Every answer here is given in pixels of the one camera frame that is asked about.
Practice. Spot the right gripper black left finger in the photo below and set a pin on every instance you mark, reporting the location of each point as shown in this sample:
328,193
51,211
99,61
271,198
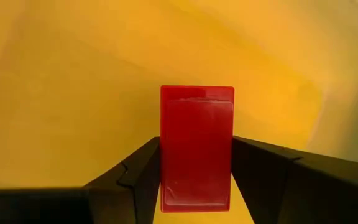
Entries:
73,205

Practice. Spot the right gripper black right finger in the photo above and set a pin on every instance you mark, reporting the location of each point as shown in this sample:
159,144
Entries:
306,193

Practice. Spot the yellow translucent plastic bin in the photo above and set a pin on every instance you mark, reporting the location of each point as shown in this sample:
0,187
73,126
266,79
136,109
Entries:
73,93

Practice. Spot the red rectangular desk clock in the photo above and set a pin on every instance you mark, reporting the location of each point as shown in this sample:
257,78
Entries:
196,149

